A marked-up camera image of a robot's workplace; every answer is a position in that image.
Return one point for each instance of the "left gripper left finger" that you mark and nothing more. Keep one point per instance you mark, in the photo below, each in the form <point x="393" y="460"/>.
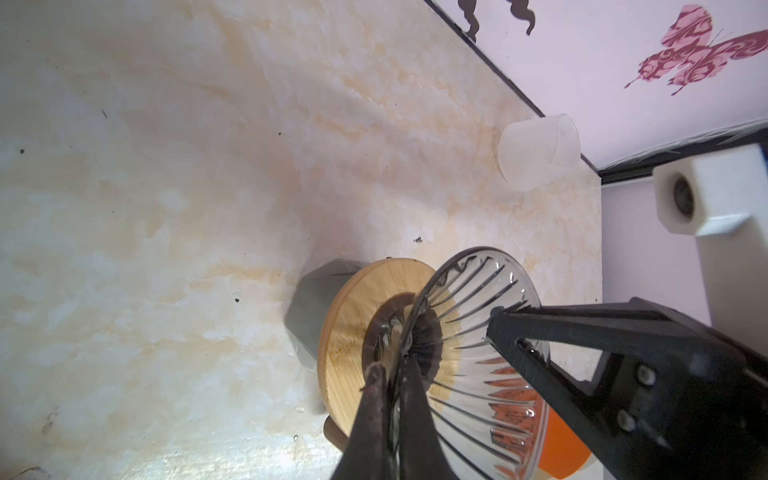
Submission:
<point x="367" y="454"/>

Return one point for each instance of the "orange coffee filter pack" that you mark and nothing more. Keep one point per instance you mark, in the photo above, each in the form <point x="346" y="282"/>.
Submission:
<point x="561" y="450"/>

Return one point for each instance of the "translucent plastic cup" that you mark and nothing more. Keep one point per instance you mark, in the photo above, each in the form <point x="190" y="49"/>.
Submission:
<point x="536" y="152"/>

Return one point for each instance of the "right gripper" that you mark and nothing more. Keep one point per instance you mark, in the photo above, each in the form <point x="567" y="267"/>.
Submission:
<point x="663" y="396"/>

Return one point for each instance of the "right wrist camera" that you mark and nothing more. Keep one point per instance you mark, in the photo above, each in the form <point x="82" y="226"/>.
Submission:
<point x="720" y="199"/>

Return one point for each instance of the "wooden ring dripper holder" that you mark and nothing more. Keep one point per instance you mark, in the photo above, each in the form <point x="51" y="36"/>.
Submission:
<point x="357" y="322"/>

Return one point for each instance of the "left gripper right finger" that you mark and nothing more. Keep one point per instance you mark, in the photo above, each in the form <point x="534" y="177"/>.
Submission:
<point x="420" y="453"/>

